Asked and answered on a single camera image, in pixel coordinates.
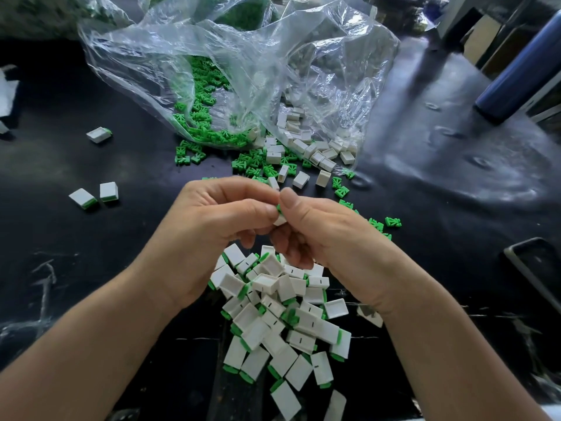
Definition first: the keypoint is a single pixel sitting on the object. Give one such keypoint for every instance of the empty white shell right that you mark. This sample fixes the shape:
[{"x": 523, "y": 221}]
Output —
[{"x": 370, "y": 315}]

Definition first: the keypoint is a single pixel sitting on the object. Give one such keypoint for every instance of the person's left forearm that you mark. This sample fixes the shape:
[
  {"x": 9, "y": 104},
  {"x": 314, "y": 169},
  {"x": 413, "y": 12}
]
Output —
[{"x": 83, "y": 359}]

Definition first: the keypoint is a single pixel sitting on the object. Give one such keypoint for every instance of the plastic bag full of green pieces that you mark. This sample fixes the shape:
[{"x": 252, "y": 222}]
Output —
[{"x": 245, "y": 8}]

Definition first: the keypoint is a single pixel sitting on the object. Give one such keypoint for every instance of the pile of green clips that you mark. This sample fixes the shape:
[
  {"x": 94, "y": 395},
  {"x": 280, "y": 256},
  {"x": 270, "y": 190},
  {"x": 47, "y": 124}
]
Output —
[{"x": 203, "y": 114}]

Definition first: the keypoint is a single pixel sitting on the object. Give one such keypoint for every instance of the pile of assembled white-green pieces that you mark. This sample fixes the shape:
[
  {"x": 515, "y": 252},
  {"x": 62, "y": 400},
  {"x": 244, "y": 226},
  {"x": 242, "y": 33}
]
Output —
[{"x": 280, "y": 337}]

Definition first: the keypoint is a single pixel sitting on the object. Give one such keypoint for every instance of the brown cardboard box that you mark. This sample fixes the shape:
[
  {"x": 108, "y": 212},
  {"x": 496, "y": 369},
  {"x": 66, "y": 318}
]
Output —
[{"x": 484, "y": 37}]

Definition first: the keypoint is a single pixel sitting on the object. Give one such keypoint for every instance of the black smartphone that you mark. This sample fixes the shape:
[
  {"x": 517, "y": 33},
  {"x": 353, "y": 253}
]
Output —
[{"x": 536, "y": 276}]

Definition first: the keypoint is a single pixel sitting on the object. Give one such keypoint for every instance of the white metal frame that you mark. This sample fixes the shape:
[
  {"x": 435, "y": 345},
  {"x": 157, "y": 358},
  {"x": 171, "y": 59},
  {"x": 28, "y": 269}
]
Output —
[{"x": 456, "y": 13}]

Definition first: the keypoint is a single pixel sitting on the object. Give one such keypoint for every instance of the white plastic part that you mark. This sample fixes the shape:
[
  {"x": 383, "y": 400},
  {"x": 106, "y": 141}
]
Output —
[{"x": 280, "y": 221}]

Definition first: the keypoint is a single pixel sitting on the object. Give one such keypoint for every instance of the clear plastic bag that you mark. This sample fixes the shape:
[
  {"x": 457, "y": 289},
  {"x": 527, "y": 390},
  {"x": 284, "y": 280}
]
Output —
[{"x": 337, "y": 57}]

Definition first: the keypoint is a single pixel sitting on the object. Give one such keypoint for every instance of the white paper sheet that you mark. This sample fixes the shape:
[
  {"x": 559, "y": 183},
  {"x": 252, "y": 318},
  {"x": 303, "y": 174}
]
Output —
[{"x": 6, "y": 93}]

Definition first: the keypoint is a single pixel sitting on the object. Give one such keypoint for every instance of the large bag of assembled pieces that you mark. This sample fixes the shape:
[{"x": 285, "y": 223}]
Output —
[{"x": 53, "y": 13}]

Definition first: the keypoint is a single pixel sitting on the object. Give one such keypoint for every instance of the person's left hand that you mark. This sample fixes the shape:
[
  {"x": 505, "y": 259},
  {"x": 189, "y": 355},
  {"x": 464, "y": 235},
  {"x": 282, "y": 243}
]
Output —
[{"x": 206, "y": 236}]

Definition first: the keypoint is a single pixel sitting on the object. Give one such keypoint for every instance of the heap of white caps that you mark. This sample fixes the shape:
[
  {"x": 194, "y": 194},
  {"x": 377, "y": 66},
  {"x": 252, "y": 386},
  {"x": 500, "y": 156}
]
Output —
[{"x": 307, "y": 151}]

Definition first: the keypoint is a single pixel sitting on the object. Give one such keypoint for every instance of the person's right forearm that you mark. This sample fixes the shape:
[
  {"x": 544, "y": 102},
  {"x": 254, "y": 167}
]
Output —
[{"x": 460, "y": 364}]

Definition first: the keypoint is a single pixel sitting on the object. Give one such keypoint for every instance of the person's right hand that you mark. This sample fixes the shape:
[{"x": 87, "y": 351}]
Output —
[{"x": 337, "y": 245}]

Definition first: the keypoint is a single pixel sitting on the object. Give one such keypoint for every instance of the blue cylinder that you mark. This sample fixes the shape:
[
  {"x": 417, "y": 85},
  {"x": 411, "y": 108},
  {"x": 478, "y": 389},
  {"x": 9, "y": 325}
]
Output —
[{"x": 524, "y": 70}]

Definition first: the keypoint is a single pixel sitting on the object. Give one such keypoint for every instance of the assembled white-green part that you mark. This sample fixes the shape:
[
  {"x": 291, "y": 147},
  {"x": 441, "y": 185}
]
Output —
[
  {"x": 99, "y": 135},
  {"x": 82, "y": 198},
  {"x": 109, "y": 191},
  {"x": 3, "y": 128}
]

